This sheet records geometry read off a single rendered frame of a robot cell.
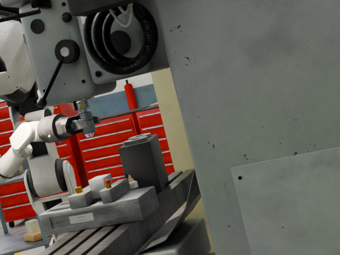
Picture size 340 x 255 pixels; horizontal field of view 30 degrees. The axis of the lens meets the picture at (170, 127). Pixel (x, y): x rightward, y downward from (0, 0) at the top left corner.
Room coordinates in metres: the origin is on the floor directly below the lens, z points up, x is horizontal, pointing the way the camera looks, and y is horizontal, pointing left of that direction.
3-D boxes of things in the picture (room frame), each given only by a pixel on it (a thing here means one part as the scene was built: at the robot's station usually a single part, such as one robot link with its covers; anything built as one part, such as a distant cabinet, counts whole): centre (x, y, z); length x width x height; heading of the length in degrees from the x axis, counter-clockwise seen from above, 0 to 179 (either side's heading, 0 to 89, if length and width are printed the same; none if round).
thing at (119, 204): (1.99, 0.28, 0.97); 0.35 x 0.15 x 0.11; 70
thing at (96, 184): (1.98, 0.25, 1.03); 0.06 x 0.05 x 0.06; 160
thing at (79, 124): (1.96, 0.27, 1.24); 0.06 x 0.02 x 0.03; 55
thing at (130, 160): (2.37, 0.13, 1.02); 0.22 x 0.12 x 0.20; 173
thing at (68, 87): (1.99, 0.25, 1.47); 0.21 x 0.19 x 0.32; 162
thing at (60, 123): (2.04, 0.32, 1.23); 0.13 x 0.12 x 0.10; 145
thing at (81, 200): (2.00, 0.31, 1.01); 0.15 x 0.06 x 0.04; 160
